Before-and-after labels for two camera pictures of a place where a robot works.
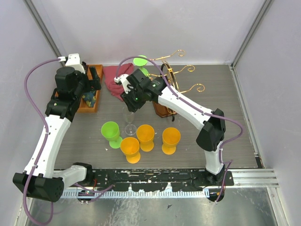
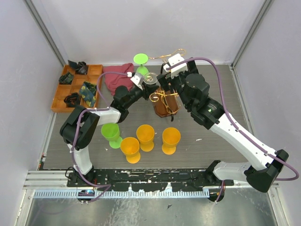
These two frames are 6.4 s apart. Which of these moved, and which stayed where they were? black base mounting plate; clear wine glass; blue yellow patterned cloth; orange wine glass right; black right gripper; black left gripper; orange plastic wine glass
Moved: black left gripper; clear wine glass; black right gripper
Stayed: black base mounting plate; orange plastic wine glass; blue yellow patterned cloth; orange wine glass right
